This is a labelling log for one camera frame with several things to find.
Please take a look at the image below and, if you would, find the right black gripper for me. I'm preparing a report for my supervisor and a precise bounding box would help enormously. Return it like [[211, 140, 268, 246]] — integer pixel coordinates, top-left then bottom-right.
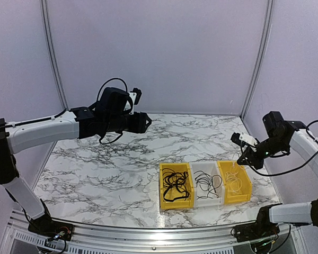
[[237, 135, 288, 170]]

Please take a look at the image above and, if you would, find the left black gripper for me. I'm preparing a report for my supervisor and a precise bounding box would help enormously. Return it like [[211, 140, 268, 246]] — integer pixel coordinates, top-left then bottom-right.
[[105, 111, 152, 133]]

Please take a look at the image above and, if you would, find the white thin cable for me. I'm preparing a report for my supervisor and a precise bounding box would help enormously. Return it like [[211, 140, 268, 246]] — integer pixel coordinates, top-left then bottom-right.
[[225, 169, 247, 195], [229, 152, 249, 178]]

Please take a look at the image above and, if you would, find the black thin looped cable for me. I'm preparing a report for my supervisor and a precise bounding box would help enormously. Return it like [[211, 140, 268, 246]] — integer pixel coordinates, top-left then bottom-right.
[[161, 170, 188, 191]]

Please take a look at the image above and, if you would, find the thick black cable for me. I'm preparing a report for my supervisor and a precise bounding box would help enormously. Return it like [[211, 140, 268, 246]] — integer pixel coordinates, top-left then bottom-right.
[[162, 173, 189, 204]]

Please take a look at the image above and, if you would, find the small black cable remnant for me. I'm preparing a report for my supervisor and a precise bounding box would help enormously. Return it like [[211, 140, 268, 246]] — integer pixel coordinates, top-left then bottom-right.
[[195, 170, 223, 195]]

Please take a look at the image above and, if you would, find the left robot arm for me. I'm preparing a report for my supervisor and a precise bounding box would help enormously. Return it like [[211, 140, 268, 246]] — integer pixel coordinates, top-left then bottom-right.
[[0, 87, 152, 235]]

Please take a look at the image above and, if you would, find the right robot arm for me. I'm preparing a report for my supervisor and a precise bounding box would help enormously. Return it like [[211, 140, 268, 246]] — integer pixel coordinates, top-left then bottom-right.
[[231, 111, 318, 237]]

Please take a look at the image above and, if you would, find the right yellow bin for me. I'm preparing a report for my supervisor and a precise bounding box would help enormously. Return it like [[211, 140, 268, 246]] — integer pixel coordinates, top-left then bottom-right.
[[217, 161, 252, 205]]

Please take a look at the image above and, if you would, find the yellow bin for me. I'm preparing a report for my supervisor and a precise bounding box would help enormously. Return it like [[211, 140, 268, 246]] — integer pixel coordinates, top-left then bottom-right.
[[159, 163, 195, 210], [217, 161, 252, 205]]

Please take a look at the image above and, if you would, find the white translucent bin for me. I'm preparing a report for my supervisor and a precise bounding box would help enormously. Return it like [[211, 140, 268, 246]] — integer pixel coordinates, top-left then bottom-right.
[[190, 161, 225, 208]]

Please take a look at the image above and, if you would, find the left yellow bin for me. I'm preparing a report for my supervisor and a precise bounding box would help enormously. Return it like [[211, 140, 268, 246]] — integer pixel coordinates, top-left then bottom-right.
[[159, 163, 195, 210]]

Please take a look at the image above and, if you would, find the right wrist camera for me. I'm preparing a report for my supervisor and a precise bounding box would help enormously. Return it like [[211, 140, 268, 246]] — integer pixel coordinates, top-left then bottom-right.
[[231, 132, 258, 148]]

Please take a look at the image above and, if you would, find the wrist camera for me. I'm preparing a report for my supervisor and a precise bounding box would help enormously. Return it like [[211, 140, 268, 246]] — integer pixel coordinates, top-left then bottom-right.
[[231, 132, 258, 148], [129, 87, 142, 114]]

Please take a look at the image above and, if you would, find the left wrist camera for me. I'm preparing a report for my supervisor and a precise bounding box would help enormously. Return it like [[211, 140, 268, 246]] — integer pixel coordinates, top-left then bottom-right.
[[129, 87, 142, 114]]

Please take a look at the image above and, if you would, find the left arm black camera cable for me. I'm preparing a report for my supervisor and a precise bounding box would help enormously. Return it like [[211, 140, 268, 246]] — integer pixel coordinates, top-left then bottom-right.
[[96, 78, 129, 145]]

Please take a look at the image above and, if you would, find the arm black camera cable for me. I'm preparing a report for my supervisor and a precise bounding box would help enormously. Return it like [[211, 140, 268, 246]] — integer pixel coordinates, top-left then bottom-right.
[[96, 78, 129, 145], [251, 120, 318, 177]]

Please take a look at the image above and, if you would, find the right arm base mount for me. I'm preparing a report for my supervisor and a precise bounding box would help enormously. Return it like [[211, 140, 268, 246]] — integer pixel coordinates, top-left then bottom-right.
[[230, 205, 280, 242]]

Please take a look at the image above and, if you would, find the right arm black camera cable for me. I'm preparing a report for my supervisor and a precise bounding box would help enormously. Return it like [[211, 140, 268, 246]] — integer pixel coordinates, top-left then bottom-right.
[[251, 120, 318, 177]]

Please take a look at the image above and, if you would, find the aluminium front rail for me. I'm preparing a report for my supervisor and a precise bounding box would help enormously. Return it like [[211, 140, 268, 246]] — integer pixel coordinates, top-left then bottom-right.
[[0, 212, 307, 253]]

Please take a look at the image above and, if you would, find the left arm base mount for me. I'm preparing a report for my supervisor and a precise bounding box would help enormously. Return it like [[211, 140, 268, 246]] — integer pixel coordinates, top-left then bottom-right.
[[28, 208, 74, 241]]

